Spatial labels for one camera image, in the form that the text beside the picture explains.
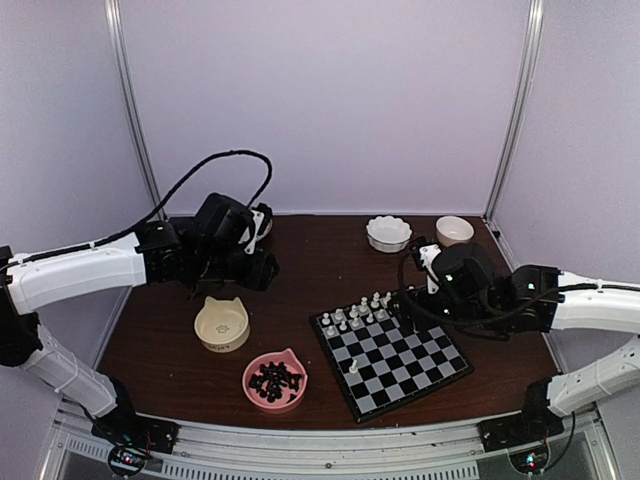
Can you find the black chess pieces pile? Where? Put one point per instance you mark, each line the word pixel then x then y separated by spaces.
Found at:
pixel 272 380

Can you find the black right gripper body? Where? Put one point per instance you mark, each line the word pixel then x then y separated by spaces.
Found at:
pixel 468 311

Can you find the aluminium front rail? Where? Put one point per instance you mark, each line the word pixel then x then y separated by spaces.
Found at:
pixel 441 451

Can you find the black and white chessboard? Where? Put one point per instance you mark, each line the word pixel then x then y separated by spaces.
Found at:
pixel 394 367

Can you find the white chess piece tall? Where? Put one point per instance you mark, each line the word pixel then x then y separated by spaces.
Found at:
pixel 386 299
pixel 375 302

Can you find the small cream bowl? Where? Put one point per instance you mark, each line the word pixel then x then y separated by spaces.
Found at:
pixel 451 230

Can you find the aluminium frame post right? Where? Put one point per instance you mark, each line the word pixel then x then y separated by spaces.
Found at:
pixel 527 69

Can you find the aluminium frame post left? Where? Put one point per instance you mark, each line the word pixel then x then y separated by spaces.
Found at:
pixel 118 42

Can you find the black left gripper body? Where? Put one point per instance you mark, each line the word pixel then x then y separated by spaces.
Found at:
pixel 220 267

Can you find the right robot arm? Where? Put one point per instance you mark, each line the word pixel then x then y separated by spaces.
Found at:
pixel 593 323

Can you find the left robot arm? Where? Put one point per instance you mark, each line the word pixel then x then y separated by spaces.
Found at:
pixel 153 252

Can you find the aluminium frame post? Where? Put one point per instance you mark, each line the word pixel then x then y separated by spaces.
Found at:
pixel 118 42
pixel 527 69

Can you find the white queen piece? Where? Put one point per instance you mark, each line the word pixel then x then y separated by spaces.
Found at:
pixel 364 307

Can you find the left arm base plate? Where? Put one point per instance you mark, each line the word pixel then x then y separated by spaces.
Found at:
pixel 128 429

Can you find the pink bowl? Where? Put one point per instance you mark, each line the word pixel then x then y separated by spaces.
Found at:
pixel 293 364

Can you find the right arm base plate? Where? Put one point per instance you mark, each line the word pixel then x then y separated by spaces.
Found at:
pixel 519 429

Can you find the white scalloped bowl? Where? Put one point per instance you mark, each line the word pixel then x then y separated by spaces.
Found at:
pixel 388 234

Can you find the cream bowl with spout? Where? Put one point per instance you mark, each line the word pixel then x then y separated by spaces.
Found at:
pixel 222 326

